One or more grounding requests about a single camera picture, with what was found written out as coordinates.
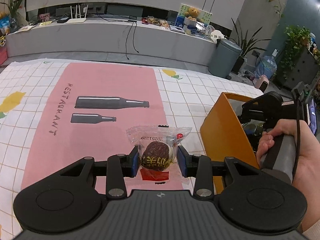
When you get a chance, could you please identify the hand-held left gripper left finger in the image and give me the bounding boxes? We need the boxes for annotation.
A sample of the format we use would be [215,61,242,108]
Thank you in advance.
[50,146,140,200]

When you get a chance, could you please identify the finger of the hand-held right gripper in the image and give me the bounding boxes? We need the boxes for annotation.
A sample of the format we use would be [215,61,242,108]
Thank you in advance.
[240,97,265,117]
[237,115,269,132]

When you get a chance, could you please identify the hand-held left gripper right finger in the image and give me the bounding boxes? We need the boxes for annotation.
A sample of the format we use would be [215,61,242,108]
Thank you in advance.
[177,146,262,198]

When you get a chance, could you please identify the clear date candy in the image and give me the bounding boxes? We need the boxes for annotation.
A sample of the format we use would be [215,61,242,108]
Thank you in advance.
[125,125,192,184]

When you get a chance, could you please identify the orange cardboard box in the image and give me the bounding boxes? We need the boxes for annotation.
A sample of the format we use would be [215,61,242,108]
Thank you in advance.
[200,92,265,195]

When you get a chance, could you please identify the person's right forearm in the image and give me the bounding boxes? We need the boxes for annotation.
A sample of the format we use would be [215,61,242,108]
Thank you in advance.
[291,185,320,240]

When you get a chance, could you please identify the pile of small snacks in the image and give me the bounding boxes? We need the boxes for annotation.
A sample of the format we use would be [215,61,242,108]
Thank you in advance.
[142,16,171,28]

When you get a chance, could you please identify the person's right hand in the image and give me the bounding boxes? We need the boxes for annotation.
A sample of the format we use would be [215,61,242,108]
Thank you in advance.
[256,118,320,188]

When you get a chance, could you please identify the pink small appliance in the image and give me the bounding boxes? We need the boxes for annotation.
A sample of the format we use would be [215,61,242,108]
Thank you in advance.
[259,76,271,93]

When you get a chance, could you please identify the blue water jug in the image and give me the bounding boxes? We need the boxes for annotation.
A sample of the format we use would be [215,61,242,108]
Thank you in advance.
[256,55,278,81]

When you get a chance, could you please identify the dark grey cabinet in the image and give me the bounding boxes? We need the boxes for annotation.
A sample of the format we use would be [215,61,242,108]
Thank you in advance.
[284,47,320,91]

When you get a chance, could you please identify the grey trash bin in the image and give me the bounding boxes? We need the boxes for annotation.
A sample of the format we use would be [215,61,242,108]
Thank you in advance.
[208,39,243,78]

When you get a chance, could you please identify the bushy green plant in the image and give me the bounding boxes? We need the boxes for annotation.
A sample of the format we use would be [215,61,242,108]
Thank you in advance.
[280,25,312,80]

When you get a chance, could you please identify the long-leaf plant in black pot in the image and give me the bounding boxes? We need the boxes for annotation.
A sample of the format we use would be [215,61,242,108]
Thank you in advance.
[230,17,272,74]

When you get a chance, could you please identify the white socket cube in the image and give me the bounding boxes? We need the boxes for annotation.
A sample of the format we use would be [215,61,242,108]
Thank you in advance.
[210,29,223,42]

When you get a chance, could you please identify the green picture board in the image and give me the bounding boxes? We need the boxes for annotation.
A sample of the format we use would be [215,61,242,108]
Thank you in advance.
[176,4,213,27]

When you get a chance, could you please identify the brown teddy bear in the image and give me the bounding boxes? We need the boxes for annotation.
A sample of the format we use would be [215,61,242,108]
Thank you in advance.
[184,7,202,22]

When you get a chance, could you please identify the long grey tv cabinet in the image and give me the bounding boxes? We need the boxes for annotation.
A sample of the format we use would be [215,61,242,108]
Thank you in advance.
[5,19,218,68]

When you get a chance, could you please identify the white router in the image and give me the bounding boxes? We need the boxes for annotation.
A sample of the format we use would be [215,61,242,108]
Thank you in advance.
[65,4,88,24]

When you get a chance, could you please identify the blue patterned bag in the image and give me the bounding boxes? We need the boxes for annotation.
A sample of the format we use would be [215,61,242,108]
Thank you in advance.
[0,17,12,34]

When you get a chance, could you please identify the long-leaf plant in blue vase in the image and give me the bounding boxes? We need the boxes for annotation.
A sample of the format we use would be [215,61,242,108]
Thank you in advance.
[0,0,28,28]

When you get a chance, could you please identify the black cables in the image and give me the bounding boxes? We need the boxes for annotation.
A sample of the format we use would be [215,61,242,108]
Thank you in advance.
[125,21,141,61]

